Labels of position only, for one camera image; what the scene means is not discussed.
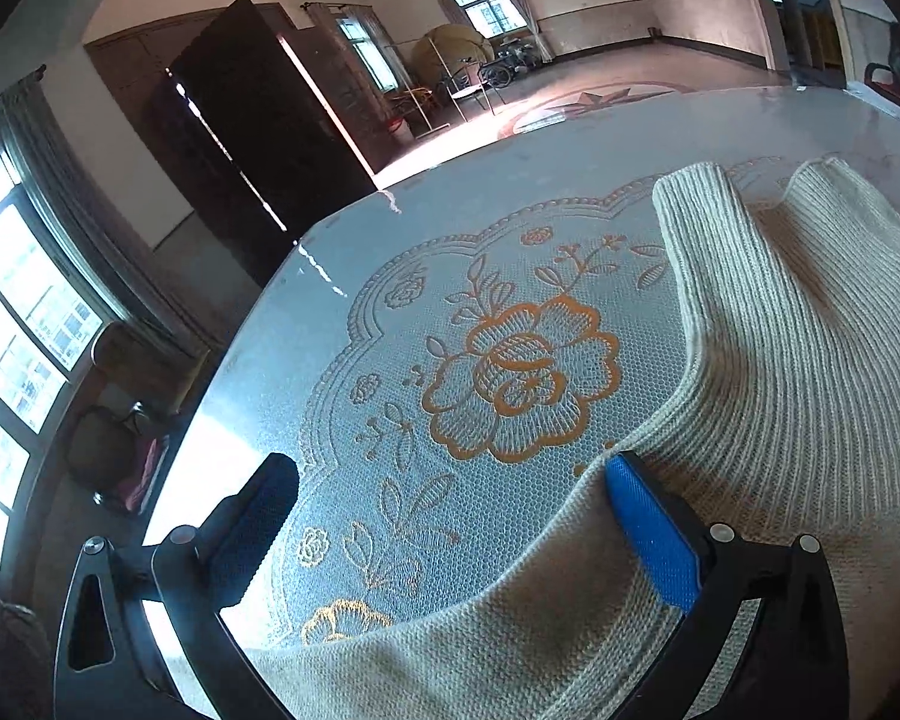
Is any metal frame chair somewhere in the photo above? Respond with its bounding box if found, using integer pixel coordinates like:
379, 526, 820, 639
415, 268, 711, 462
441, 58, 505, 124

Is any bicycle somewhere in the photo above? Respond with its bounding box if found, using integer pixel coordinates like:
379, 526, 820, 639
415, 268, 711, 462
484, 36, 545, 89

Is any dark wooden wardrobe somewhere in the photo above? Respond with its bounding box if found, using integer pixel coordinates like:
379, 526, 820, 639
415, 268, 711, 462
84, 0, 380, 290

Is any large multi-pane window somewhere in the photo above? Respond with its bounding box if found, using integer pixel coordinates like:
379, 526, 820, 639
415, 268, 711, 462
0, 142, 115, 575

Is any brown armchair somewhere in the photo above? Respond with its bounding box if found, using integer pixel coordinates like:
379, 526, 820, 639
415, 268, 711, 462
66, 321, 222, 515

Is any wooden frame chair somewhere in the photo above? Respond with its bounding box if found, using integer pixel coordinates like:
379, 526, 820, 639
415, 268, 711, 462
382, 84, 452, 140

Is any grey curtain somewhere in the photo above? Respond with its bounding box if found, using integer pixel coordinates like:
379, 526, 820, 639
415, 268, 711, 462
0, 66, 203, 361

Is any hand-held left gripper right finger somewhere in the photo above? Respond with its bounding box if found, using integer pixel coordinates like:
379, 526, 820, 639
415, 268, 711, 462
604, 451, 850, 720

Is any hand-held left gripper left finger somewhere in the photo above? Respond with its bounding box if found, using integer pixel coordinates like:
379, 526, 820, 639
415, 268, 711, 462
52, 454, 302, 720

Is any pale window curtain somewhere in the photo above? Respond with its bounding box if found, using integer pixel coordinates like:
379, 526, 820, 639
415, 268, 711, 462
426, 0, 557, 62

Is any yellow dome tent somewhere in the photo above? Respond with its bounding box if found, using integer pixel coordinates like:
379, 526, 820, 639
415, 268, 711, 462
409, 24, 494, 85

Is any cream knit sweater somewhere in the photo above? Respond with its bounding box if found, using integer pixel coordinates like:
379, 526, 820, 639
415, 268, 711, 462
240, 156, 900, 720

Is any floral lace table mat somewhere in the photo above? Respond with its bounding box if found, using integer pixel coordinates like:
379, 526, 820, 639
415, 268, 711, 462
270, 154, 822, 653

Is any tall narrow window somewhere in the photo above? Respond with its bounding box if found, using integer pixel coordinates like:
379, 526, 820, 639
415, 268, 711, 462
336, 15, 400, 92

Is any red chair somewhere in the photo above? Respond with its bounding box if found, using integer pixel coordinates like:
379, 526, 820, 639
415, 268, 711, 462
864, 62, 900, 125

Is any dark cloth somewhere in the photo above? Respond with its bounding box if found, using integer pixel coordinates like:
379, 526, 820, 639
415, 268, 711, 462
0, 559, 55, 720

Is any small barred window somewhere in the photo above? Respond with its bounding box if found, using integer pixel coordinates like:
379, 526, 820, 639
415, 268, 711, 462
450, 0, 527, 37

